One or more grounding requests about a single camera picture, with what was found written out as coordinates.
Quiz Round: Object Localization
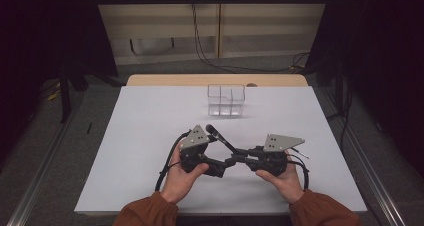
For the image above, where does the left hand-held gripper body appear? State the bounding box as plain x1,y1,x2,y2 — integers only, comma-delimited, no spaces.
179,124,228,179

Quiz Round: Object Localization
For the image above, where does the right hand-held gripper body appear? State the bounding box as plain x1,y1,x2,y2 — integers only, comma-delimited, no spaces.
246,133,306,178

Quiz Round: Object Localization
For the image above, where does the black pen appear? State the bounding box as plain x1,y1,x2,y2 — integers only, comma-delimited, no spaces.
205,123,244,155

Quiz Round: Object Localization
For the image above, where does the thin black makeup brush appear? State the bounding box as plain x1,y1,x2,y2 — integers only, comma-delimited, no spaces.
290,147,310,160

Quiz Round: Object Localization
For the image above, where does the clear acrylic organizer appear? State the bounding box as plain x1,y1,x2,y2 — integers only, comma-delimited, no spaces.
207,83,247,117

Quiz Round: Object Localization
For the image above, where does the person's right hand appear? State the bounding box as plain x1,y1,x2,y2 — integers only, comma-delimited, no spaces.
255,154,306,205

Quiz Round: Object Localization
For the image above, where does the person's left hand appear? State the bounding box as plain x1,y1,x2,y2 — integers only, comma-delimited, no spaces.
160,142,210,205

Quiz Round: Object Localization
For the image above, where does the wooden table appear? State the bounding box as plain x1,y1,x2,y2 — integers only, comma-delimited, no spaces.
125,73,309,88

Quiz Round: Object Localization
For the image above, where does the black curtain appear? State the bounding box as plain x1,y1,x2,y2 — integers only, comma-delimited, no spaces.
306,0,424,174
0,0,118,160

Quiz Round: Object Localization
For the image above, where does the black metal stand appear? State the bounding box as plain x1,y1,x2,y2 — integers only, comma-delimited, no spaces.
59,64,73,124

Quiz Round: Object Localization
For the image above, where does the small yellow object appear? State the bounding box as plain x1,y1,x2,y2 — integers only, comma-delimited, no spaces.
46,89,63,102

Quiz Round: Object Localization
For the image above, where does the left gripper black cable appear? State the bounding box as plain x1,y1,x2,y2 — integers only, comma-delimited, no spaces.
154,130,192,192

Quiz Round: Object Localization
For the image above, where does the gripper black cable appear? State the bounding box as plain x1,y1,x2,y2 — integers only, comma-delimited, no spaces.
286,154,311,191
154,130,192,192

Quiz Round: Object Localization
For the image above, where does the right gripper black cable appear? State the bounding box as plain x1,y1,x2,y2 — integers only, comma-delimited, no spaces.
286,154,311,191

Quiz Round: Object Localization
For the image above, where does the black power cable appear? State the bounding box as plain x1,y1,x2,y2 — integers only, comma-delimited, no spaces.
192,0,309,74
190,0,309,74

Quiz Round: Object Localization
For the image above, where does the aluminium floor rail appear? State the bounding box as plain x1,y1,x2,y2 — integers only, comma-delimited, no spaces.
6,85,84,226
316,85,407,226

